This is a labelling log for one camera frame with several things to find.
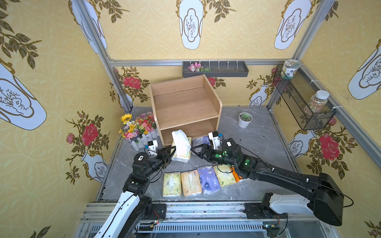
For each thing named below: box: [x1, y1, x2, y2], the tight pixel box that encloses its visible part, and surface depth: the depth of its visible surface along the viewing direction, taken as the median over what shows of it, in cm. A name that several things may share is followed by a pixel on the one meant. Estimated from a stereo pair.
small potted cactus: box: [238, 112, 254, 129], surface depth 105 cm
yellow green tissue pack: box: [213, 164, 237, 188], surface depth 81 cm
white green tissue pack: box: [171, 129, 192, 163], surface depth 72 cm
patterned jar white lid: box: [280, 59, 301, 80], surface depth 87 cm
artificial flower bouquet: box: [118, 111, 157, 144], surface depth 90 cm
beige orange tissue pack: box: [181, 169, 202, 197], surface depth 81 cm
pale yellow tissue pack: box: [162, 171, 182, 197], surface depth 80 cm
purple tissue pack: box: [197, 165, 222, 195], surface depth 81 cm
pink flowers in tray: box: [188, 61, 211, 72], surface depth 89 cm
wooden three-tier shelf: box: [148, 74, 223, 147], surface depth 81 cm
